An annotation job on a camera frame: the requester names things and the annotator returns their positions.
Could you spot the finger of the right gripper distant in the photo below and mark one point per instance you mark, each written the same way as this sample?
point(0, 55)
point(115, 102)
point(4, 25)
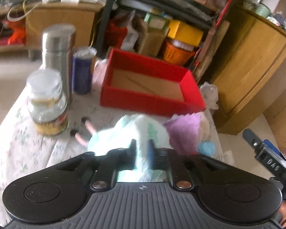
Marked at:
point(253, 140)

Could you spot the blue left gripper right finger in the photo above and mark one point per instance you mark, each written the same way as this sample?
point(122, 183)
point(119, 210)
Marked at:
point(152, 154)

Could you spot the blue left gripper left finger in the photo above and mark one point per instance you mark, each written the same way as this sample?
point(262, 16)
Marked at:
point(132, 154)

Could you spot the white green towel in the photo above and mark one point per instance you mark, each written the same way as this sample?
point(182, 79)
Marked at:
point(141, 128)

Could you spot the purple cloth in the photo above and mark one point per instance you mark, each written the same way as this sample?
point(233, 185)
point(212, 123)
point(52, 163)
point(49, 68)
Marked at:
point(183, 131)

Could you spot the red cardboard box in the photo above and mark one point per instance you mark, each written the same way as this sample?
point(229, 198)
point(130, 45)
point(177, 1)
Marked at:
point(148, 85)

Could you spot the wooden cabinet right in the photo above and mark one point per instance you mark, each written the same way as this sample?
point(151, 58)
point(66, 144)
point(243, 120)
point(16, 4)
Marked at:
point(249, 69)

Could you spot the white plastic bag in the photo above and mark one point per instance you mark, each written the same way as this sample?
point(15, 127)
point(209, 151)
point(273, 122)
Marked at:
point(210, 94)

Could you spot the orange plastic basket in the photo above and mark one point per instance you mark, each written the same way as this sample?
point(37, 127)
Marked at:
point(174, 55)

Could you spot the glass jar yellow label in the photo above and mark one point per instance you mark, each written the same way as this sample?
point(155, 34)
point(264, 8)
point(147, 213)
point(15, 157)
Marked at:
point(47, 103)

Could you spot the blue drink can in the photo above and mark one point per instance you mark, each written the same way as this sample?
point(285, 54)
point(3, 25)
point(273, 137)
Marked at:
point(84, 60)

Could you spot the brown cardboard box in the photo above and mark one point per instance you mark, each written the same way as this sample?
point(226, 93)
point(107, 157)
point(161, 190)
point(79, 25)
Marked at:
point(150, 40)

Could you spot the red white bag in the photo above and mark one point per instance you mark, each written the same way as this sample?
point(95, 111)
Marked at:
point(121, 33)

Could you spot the yellow box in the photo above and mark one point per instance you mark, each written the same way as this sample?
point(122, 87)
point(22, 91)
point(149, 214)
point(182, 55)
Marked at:
point(184, 33)

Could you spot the green white box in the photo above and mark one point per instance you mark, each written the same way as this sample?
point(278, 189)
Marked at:
point(155, 21)

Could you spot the black metal shelf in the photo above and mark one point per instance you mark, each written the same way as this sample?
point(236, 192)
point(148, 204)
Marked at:
point(182, 10)

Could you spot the stainless steel thermos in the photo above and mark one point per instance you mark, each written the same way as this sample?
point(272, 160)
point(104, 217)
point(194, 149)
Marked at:
point(58, 41)

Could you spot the wooden desk left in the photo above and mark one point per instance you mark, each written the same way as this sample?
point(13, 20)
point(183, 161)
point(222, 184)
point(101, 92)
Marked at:
point(81, 15)

